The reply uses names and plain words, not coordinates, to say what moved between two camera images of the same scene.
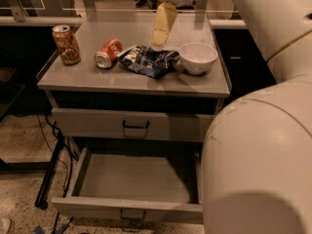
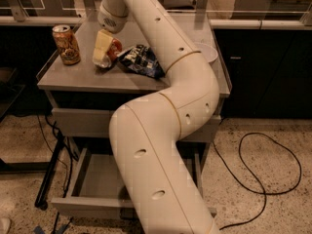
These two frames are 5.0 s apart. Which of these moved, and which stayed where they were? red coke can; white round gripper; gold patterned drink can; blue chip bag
Moved: white round gripper
Stayed: blue chip bag; red coke can; gold patterned drink can
